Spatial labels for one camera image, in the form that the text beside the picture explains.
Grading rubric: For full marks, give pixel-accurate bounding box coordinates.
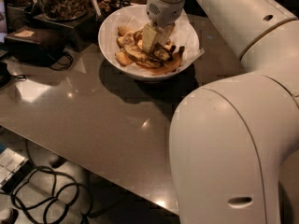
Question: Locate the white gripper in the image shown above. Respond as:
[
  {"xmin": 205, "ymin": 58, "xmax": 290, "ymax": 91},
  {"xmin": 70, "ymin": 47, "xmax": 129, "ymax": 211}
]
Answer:
[{"xmin": 142, "ymin": 0, "xmax": 185, "ymax": 53}]

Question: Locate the spotted brown banana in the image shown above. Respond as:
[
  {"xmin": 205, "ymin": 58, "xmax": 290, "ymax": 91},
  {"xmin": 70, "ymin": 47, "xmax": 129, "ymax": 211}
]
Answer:
[
  {"xmin": 151, "ymin": 43, "xmax": 176, "ymax": 61},
  {"xmin": 118, "ymin": 31, "xmax": 163, "ymax": 69}
]

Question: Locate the spotted brown banana front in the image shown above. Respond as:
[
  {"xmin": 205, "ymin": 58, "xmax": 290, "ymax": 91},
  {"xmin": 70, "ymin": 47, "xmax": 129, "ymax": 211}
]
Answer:
[{"xmin": 118, "ymin": 31, "xmax": 163, "ymax": 69}]

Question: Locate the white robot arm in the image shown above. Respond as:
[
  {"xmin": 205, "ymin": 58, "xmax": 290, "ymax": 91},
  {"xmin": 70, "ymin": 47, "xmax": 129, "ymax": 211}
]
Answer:
[{"xmin": 147, "ymin": 0, "xmax": 299, "ymax": 224}]

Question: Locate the yellow banana bunch underneath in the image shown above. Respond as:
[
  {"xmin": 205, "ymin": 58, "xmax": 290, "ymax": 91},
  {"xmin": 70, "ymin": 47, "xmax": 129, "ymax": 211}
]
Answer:
[{"xmin": 114, "ymin": 26, "xmax": 185, "ymax": 76}]

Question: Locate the white ceramic bowl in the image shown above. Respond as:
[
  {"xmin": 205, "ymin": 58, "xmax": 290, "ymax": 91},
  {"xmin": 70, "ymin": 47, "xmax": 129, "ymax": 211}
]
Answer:
[{"xmin": 98, "ymin": 5, "xmax": 204, "ymax": 82}]

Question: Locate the white paper bowl liner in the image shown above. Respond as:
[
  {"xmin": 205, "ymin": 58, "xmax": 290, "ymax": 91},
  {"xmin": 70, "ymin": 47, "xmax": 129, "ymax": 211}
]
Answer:
[{"xmin": 110, "ymin": 6, "xmax": 203, "ymax": 77}]

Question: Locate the glass jar of nuts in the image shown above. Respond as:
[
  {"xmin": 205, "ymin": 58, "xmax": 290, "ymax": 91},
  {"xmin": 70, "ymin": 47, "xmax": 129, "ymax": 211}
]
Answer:
[{"xmin": 37, "ymin": 0, "xmax": 89, "ymax": 21}]

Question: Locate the black pouch with label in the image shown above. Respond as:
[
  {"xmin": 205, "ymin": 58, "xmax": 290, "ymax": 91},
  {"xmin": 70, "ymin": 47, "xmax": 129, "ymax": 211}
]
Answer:
[{"xmin": 4, "ymin": 26, "xmax": 66, "ymax": 67}]

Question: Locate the dark metal stand box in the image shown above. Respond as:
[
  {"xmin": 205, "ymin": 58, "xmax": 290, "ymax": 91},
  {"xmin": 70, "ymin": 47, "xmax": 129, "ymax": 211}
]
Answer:
[{"xmin": 7, "ymin": 6, "xmax": 98, "ymax": 51}]

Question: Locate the white box on floor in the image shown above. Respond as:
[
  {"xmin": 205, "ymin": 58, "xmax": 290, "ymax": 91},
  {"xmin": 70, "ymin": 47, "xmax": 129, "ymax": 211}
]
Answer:
[{"xmin": 0, "ymin": 148, "xmax": 30, "ymax": 193}]

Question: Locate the black cable on table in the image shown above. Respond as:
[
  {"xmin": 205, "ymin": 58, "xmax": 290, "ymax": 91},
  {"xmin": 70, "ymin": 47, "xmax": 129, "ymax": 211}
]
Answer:
[{"xmin": 0, "ymin": 50, "xmax": 75, "ymax": 81}]

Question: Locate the black cable on floor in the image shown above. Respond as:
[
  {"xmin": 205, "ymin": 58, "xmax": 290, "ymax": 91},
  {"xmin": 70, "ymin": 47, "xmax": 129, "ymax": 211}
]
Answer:
[{"xmin": 10, "ymin": 138, "xmax": 129, "ymax": 224}]

